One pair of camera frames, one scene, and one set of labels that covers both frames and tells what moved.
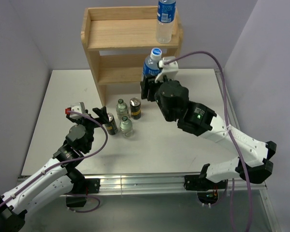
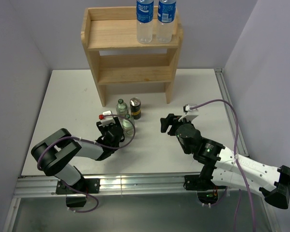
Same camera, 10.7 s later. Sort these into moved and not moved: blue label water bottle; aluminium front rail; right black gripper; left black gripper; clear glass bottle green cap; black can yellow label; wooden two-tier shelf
Moved: left black gripper; right black gripper
Not moved: black can yellow label; aluminium front rail; wooden two-tier shelf; blue label water bottle; clear glass bottle green cap
